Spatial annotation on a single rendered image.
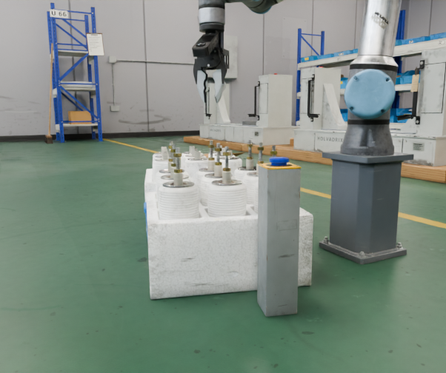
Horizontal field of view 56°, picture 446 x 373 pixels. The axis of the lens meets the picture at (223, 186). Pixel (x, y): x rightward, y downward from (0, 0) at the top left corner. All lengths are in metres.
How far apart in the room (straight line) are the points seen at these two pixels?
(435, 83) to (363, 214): 1.84
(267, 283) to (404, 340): 0.28
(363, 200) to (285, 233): 0.42
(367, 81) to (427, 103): 1.92
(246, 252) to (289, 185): 0.23
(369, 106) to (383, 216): 0.34
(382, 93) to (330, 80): 2.83
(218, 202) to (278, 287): 0.24
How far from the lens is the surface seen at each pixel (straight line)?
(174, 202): 0.96
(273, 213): 0.84
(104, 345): 0.85
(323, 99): 3.85
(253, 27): 8.63
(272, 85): 4.41
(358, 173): 1.22
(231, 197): 0.98
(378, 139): 1.24
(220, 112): 5.54
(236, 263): 0.99
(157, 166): 1.50
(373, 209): 1.24
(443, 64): 2.96
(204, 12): 1.25
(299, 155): 3.72
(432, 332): 0.94
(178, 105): 7.78
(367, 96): 1.10
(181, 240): 0.95
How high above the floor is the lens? 0.42
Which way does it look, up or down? 10 degrees down
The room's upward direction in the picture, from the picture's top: straight up
